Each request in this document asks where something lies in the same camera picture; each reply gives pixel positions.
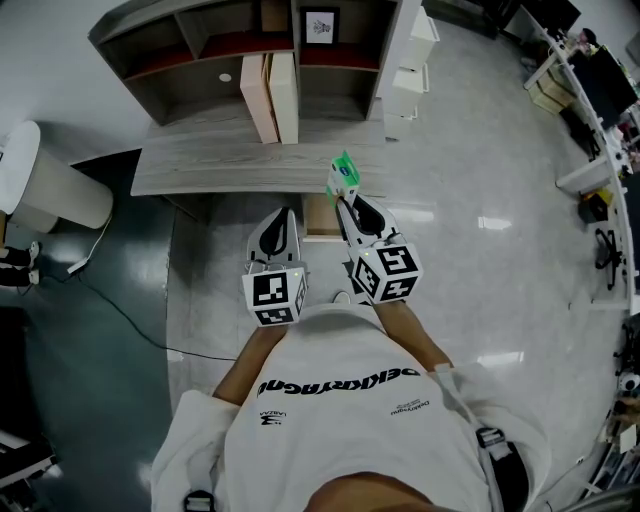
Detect black strap buckle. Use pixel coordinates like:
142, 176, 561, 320
473, 426, 515, 462
183, 490, 217, 512

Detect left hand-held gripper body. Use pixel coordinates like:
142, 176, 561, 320
241, 205, 310, 329

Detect black floor cable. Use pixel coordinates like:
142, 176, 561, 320
74, 272, 237, 363

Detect person's right forearm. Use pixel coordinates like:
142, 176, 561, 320
371, 298, 454, 375

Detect black computer monitor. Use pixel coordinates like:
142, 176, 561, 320
568, 46, 640, 130

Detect green and white small box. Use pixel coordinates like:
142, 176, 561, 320
325, 149, 363, 209

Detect white cable with adapter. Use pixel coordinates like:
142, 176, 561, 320
73, 213, 115, 267

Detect black office chair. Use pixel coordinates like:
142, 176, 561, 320
593, 227, 627, 292

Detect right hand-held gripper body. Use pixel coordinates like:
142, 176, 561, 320
343, 198, 426, 306

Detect cardboard boxes under desk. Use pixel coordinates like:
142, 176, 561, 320
528, 66, 575, 115

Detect brown wooden drawer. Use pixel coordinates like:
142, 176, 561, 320
301, 192, 352, 243

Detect small standing frame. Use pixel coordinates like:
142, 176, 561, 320
259, 0, 291, 34

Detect long white office desk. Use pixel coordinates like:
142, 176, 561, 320
523, 4, 640, 312

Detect black framed drawing picture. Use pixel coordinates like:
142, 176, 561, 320
299, 5, 342, 47

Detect person's left forearm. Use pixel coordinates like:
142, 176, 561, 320
211, 323, 290, 407

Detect cream book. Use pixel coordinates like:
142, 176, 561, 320
269, 50, 301, 147

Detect pale pink book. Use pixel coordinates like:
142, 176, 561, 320
239, 53, 279, 146

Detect person's white shirt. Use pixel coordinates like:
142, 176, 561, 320
149, 301, 552, 512

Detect white drawer cabinet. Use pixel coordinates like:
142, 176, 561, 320
383, 4, 442, 142

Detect grey wooden shelf hutch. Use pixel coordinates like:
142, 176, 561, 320
87, 0, 405, 127

